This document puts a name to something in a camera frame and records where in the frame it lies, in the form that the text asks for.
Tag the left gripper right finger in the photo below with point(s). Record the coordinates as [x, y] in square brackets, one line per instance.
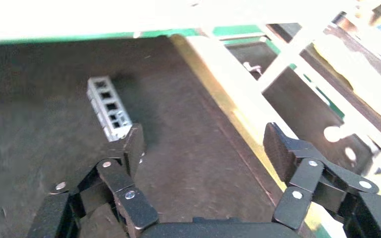
[282, 154]

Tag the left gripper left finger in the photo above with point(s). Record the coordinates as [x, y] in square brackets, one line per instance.
[134, 148]

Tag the metal bracket with square holes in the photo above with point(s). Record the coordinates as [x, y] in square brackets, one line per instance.
[98, 111]

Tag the long wooden edge strip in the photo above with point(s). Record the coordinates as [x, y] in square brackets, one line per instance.
[230, 92]

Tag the white frame rail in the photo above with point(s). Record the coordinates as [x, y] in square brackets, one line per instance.
[295, 105]

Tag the white tube rail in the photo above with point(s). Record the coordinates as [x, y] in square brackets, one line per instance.
[287, 57]

